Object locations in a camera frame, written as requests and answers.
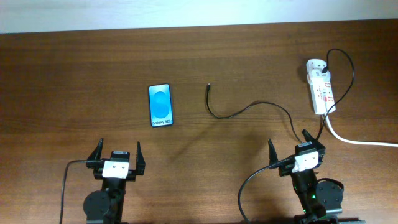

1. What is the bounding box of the black right camera cable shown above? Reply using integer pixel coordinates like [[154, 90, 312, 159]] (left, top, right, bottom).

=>
[[238, 157, 295, 224]]

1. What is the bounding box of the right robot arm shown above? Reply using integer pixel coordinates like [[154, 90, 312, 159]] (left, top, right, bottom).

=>
[[268, 129, 344, 223]]

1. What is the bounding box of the black USB charging cable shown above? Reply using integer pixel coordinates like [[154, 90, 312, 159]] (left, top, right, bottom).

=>
[[205, 48, 356, 144]]

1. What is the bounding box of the black camera cable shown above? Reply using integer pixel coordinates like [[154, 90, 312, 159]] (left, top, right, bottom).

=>
[[238, 157, 295, 224], [58, 159, 103, 224]]

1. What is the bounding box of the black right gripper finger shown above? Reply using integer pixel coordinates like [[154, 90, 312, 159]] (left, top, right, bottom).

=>
[[268, 139, 279, 169], [302, 129, 325, 149]]

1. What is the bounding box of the white power strip cord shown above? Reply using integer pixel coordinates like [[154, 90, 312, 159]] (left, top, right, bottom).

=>
[[324, 113, 398, 148]]

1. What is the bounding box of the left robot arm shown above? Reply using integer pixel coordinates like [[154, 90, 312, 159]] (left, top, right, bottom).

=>
[[83, 139, 146, 224]]

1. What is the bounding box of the blue Galaxy smartphone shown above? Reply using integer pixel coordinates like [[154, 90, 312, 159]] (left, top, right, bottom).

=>
[[149, 83, 174, 128]]

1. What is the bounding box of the black left camera cable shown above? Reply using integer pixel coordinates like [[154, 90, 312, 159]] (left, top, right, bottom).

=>
[[58, 159, 103, 224]]

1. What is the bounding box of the white power strip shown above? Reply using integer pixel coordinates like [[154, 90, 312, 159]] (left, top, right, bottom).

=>
[[307, 70, 335, 115]]

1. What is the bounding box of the white charger adapter plug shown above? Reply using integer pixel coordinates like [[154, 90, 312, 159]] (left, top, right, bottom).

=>
[[306, 59, 330, 82]]

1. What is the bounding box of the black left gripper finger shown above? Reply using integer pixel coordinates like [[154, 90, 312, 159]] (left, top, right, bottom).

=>
[[86, 138, 104, 169], [135, 141, 146, 175]]

